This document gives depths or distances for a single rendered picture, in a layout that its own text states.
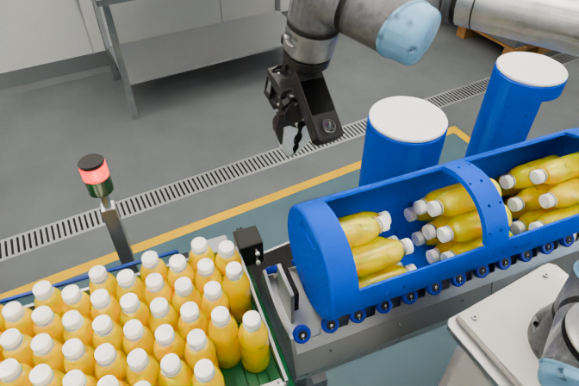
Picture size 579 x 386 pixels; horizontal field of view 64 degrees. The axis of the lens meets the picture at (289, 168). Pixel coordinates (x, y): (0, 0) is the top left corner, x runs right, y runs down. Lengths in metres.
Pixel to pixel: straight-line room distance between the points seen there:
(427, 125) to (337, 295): 0.85
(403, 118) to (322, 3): 1.15
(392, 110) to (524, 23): 1.13
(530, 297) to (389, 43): 0.69
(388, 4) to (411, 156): 1.12
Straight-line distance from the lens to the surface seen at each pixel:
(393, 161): 1.68
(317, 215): 1.05
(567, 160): 1.47
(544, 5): 0.66
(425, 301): 1.33
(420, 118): 1.73
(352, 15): 0.59
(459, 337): 1.03
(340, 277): 1.02
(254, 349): 1.11
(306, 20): 0.63
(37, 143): 3.66
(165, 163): 3.16
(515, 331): 1.05
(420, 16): 0.57
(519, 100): 2.13
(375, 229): 1.13
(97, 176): 1.24
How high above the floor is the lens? 2.01
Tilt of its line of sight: 42 degrees down
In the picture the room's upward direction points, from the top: straight up
